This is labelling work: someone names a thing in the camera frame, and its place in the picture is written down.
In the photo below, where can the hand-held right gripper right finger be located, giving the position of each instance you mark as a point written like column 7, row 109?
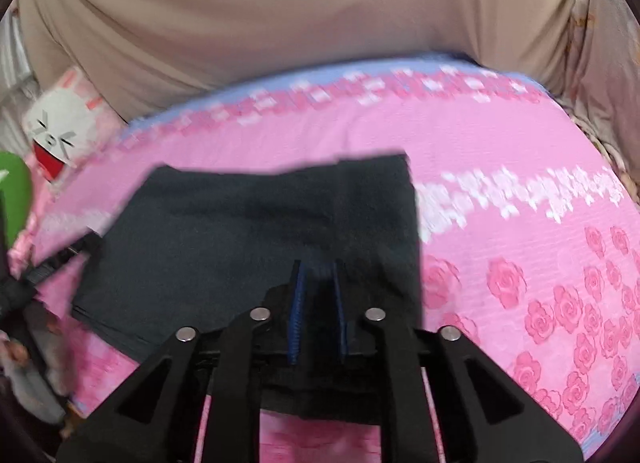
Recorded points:
column 341, row 323

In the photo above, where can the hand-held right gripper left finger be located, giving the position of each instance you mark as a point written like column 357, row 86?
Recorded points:
column 296, row 313

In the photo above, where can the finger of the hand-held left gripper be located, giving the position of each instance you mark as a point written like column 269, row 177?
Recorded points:
column 65, row 255

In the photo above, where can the dark grey pants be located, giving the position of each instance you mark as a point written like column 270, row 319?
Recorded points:
column 200, row 243

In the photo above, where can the green plush toy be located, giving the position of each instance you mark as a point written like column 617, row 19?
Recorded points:
column 14, row 193

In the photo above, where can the white rabbit face pillow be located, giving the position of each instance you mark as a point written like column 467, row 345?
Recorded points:
column 65, row 128

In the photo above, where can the pink rose print blanket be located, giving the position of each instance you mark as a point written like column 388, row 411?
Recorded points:
column 500, row 243

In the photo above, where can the white satin curtain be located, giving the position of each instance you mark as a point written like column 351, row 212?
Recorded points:
column 12, row 78

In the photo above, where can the beige cloth cover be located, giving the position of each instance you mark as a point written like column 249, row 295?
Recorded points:
column 300, row 18

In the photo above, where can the beige floral curtain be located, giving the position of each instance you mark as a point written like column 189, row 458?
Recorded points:
column 605, row 68

